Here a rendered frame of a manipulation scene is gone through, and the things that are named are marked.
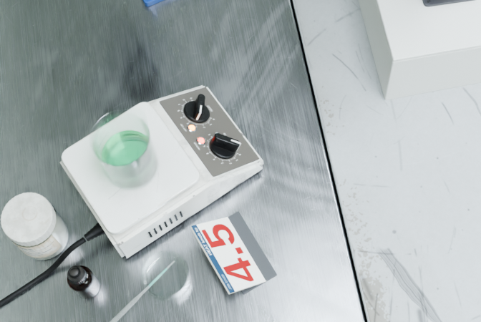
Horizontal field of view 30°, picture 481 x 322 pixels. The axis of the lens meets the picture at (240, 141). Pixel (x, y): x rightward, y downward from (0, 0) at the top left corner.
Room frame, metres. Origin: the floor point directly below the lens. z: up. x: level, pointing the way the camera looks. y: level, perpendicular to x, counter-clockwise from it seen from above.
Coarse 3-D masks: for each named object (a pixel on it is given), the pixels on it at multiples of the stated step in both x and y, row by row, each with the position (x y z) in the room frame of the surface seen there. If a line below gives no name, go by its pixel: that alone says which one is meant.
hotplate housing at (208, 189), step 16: (160, 112) 0.45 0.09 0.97; (176, 128) 0.43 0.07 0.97; (192, 160) 0.39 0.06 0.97; (256, 160) 0.39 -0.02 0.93; (208, 176) 0.36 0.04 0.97; (224, 176) 0.37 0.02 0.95; (240, 176) 0.37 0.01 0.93; (80, 192) 0.37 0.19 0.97; (192, 192) 0.35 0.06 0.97; (208, 192) 0.35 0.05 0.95; (224, 192) 0.36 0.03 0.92; (160, 208) 0.33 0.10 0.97; (176, 208) 0.33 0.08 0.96; (192, 208) 0.34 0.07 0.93; (96, 224) 0.34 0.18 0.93; (144, 224) 0.32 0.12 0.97; (160, 224) 0.32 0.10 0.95; (176, 224) 0.33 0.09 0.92; (112, 240) 0.31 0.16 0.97; (128, 240) 0.31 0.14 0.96; (144, 240) 0.31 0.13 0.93; (128, 256) 0.30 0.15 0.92
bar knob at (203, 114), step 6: (198, 96) 0.47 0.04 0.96; (204, 96) 0.47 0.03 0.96; (192, 102) 0.47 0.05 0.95; (198, 102) 0.46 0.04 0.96; (204, 102) 0.46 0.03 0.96; (186, 108) 0.46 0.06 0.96; (192, 108) 0.46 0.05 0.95; (198, 108) 0.45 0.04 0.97; (204, 108) 0.46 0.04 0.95; (186, 114) 0.45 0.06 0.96; (192, 114) 0.45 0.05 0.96; (198, 114) 0.44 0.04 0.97; (204, 114) 0.45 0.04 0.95; (192, 120) 0.44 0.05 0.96; (198, 120) 0.44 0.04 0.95; (204, 120) 0.44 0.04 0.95
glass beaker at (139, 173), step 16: (112, 112) 0.41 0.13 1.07; (128, 112) 0.41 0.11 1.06; (144, 112) 0.41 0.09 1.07; (96, 128) 0.40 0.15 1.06; (112, 128) 0.41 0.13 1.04; (128, 128) 0.41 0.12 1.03; (144, 128) 0.40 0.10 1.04; (96, 144) 0.39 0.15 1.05; (144, 160) 0.36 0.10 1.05; (112, 176) 0.36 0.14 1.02; (128, 176) 0.35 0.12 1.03; (144, 176) 0.36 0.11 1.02
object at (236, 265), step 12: (204, 228) 0.32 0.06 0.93; (216, 228) 0.32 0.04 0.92; (228, 228) 0.32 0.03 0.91; (216, 240) 0.30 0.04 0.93; (228, 240) 0.30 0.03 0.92; (216, 252) 0.29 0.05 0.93; (228, 252) 0.29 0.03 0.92; (240, 252) 0.29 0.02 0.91; (228, 264) 0.27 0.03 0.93; (240, 264) 0.27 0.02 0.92; (228, 276) 0.26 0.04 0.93; (240, 276) 0.26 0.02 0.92; (252, 276) 0.26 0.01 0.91
